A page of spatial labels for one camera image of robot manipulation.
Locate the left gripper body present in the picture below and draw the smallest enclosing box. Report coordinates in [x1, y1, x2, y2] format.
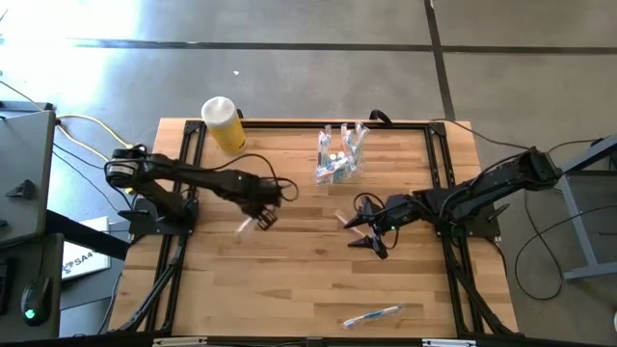
[231, 173, 284, 216]

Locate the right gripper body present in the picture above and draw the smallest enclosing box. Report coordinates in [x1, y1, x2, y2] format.
[377, 193, 426, 229]

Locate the orange yellow toothbrush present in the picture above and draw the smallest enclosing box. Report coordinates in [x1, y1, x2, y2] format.
[334, 207, 368, 240]

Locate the blue toothbrush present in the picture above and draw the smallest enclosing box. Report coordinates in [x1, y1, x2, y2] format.
[315, 158, 351, 182]
[340, 304, 405, 331]

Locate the clear acrylic organizer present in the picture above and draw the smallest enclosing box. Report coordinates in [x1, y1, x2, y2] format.
[313, 144, 367, 187]

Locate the yellow wipes canister white lid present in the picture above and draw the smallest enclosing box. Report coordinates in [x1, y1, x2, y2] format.
[201, 95, 248, 156]

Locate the white label strip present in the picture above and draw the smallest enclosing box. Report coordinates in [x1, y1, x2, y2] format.
[152, 336, 208, 347]
[421, 337, 478, 347]

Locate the black beam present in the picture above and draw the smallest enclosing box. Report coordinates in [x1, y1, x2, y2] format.
[45, 209, 131, 261]

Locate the grey metal cart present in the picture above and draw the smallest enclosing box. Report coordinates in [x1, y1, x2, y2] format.
[532, 133, 617, 285]

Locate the white printed sign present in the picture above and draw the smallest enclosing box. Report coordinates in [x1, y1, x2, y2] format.
[61, 216, 113, 281]

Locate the dark grey desk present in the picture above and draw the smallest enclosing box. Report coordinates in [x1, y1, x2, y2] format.
[0, 233, 65, 343]

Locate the black computer mouse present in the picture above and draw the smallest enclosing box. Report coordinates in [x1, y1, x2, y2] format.
[19, 277, 52, 328]

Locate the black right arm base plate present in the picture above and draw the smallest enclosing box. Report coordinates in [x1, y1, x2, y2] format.
[431, 198, 502, 240]

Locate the black strap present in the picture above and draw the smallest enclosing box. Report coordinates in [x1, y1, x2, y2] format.
[368, 109, 394, 128]

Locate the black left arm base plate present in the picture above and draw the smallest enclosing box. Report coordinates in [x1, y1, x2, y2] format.
[118, 198, 200, 237]

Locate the yellow cable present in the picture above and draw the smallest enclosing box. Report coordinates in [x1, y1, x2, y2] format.
[0, 79, 134, 148]

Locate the black bracket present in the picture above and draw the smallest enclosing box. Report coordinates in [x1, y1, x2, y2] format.
[5, 178, 38, 200]

